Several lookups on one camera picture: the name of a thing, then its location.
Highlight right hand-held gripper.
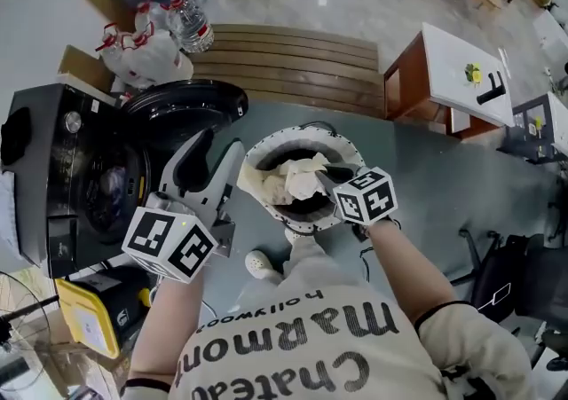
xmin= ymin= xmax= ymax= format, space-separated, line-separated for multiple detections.
xmin=315 ymin=161 xmax=399 ymax=227

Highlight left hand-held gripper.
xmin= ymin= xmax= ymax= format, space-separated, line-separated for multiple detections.
xmin=121 ymin=127 xmax=247 ymax=285

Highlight cream clothes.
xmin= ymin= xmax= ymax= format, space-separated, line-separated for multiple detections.
xmin=260 ymin=153 xmax=339 ymax=206

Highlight white round laundry basket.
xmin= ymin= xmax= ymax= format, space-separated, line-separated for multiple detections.
xmin=236 ymin=122 xmax=370 ymax=236

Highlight black washing machine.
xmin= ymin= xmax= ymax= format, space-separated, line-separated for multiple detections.
xmin=0 ymin=78 xmax=249 ymax=280

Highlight person's left forearm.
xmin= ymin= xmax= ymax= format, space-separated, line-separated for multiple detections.
xmin=127 ymin=271 xmax=206 ymax=387

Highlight person's right forearm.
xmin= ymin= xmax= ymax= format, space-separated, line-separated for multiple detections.
xmin=366 ymin=215 xmax=470 ymax=329

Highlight person's white shoe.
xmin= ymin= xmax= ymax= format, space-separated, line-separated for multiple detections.
xmin=244 ymin=249 xmax=284 ymax=286

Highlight brown slatted wooden bench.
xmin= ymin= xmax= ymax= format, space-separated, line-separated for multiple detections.
xmin=189 ymin=23 xmax=386 ymax=119

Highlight white plastic bag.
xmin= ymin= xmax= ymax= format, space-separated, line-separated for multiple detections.
xmin=118 ymin=27 xmax=195 ymax=88

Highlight clear water bottle red cap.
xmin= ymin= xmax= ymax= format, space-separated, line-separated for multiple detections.
xmin=134 ymin=0 xmax=172 ymax=38
xmin=94 ymin=21 xmax=134 ymax=78
xmin=166 ymin=0 xmax=216 ymax=54

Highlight brown cardboard box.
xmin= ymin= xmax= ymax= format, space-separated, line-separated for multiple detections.
xmin=56 ymin=43 xmax=117 ymax=94

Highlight white top brown table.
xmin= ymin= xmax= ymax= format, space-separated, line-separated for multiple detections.
xmin=383 ymin=20 xmax=517 ymax=141

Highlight person's cream printed shirt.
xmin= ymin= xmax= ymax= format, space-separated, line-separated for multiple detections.
xmin=120 ymin=229 xmax=533 ymax=400

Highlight small yellow flower decoration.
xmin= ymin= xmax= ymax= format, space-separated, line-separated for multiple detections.
xmin=462 ymin=61 xmax=485 ymax=86

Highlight black box with yellow lid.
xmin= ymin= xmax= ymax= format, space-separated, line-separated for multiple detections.
xmin=54 ymin=263 xmax=155 ymax=360

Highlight black tool on table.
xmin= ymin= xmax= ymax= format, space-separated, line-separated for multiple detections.
xmin=475 ymin=70 xmax=508 ymax=106

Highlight black cloth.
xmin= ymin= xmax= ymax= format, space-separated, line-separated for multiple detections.
xmin=0 ymin=106 xmax=33 ymax=168

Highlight black office chair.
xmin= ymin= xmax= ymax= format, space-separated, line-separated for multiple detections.
xmin=450 ymin=227 xmax=568 ymax=340

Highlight black metal frame rack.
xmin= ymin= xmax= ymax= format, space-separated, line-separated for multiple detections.
xmin=495 ymin=90 xmax=568 ymax=165

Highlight black wire fan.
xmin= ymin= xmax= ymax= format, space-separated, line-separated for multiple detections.
xmin=0 ymin=270 xmax=61 ymax=393

